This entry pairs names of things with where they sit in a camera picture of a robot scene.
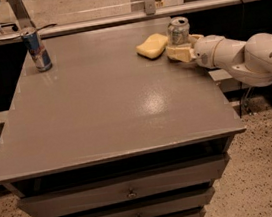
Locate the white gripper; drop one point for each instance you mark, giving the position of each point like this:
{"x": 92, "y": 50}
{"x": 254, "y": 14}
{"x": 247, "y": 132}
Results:
{"x": 205, "y": 51}

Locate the silver 7up soda can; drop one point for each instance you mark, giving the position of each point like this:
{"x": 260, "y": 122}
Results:
{"x": 178, "y": 31}

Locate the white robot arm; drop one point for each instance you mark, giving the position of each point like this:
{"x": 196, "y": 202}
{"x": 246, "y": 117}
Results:
{"x": 249, "y": 62}

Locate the yellow sponge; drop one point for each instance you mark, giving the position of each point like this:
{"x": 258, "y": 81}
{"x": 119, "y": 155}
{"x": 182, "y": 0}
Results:
{"x": 153, "y": 46}

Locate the blue red bull can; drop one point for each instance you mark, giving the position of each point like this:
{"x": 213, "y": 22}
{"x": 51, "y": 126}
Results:
{"x": 36, "y": 49}

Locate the grey drawer cabinet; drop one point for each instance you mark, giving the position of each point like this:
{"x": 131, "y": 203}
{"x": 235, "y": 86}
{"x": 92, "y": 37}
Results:
{"x": 103, "y": 111}

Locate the middle grey drawer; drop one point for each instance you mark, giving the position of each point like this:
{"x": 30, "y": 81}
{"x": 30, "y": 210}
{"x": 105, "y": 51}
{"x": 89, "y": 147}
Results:
{"x": 155, "y": 205}

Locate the top grey drawer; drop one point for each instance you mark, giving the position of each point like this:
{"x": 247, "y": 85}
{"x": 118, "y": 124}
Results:
{"x": 124, "y": 188}

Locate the metal frame rail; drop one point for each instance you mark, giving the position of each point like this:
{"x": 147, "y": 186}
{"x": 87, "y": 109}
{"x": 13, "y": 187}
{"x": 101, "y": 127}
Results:
{"x": 90, "y": 25}

